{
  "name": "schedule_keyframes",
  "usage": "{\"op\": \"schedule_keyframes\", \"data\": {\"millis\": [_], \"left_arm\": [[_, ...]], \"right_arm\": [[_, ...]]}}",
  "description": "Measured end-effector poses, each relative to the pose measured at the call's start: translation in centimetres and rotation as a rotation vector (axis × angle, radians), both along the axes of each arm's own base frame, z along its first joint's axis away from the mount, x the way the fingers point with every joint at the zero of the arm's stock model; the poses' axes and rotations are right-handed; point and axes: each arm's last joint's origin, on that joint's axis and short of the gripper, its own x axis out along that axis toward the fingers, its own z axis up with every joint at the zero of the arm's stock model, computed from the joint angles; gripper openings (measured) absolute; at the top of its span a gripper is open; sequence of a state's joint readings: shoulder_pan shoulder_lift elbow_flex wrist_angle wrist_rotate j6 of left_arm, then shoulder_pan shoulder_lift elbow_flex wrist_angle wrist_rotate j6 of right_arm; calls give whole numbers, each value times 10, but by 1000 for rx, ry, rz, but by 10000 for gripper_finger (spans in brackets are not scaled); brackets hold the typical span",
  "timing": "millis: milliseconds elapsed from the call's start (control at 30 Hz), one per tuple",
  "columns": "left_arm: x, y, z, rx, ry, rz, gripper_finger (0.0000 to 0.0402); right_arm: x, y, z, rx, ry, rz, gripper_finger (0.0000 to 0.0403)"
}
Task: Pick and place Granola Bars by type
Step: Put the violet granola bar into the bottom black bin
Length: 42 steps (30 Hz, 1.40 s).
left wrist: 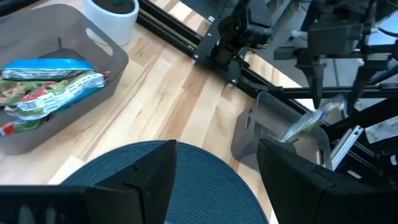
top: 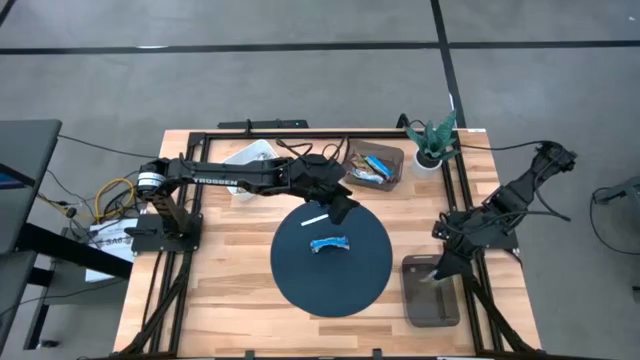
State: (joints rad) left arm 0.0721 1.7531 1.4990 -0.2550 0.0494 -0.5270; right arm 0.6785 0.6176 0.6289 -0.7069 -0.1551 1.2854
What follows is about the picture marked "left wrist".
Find blue bar with white label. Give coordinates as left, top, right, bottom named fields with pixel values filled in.
left=1, top=58, right=96, bottom=82

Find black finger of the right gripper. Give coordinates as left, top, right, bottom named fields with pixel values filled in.
left=297, top=62, right=326, bottom=110
left=346, top=64, right=382, bottom=114

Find grey plastic bin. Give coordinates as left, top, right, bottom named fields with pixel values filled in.
left=0, top=3, right=130, bottom=156
left=230, top=91, right=333, bottom=171

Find green white red snack bar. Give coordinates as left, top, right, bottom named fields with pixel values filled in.
left=0, top=78, right=62, bottom=107

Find white round plant pot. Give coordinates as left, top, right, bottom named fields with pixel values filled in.
left=81, top=0, right=141, bottom=47

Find silver green blue snack bar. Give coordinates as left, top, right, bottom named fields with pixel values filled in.
left=280, top=94, right=346, bottom=144

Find red green crisp bar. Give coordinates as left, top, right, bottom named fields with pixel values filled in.
left=0, top=116, right=47, bottom=137

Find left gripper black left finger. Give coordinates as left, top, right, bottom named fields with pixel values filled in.
left=82, top=139, right=178, bottom=224

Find round dark blue woven mat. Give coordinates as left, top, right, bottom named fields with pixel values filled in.
left=60, top=139, right=270, bottom=224

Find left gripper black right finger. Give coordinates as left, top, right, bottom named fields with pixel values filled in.
left=256, top=138, right=352, bottom=224

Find black metal table frame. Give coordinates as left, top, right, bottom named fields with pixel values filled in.
left=136, top=0, right=398, bottom=162

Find silver aluminium extrusion bar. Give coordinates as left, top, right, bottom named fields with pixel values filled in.
left=330, top=125, right=364, bottom=171

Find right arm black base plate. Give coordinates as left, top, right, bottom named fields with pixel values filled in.
left=192, top=17, right=249, bottom=86

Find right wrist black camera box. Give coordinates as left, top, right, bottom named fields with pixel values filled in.
left=307, top=22, right=365, bottom=57

